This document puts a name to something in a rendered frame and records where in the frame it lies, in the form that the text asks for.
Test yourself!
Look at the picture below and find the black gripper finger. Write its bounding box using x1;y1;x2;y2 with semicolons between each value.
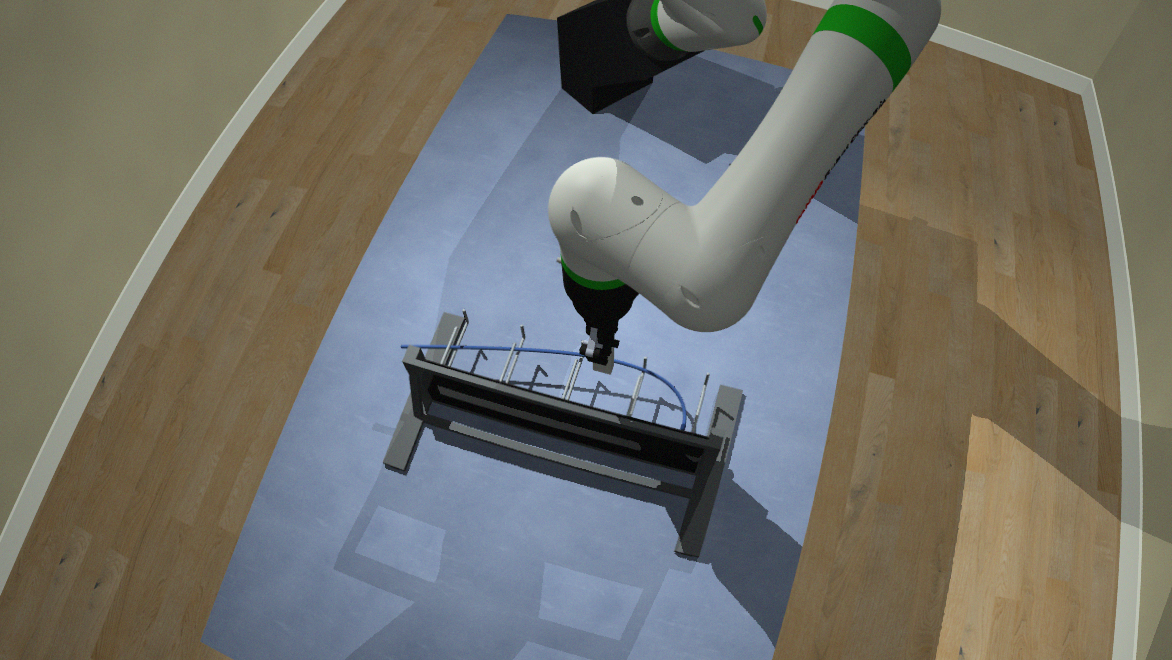
611;320;620;370
579;321;616;375

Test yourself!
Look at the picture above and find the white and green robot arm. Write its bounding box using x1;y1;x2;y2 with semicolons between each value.
548;0;941;332

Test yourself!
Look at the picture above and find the dark blue cable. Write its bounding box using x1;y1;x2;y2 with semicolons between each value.
401;345;687;430

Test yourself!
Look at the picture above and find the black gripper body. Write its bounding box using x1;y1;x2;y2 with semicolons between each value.
573;301;633;338

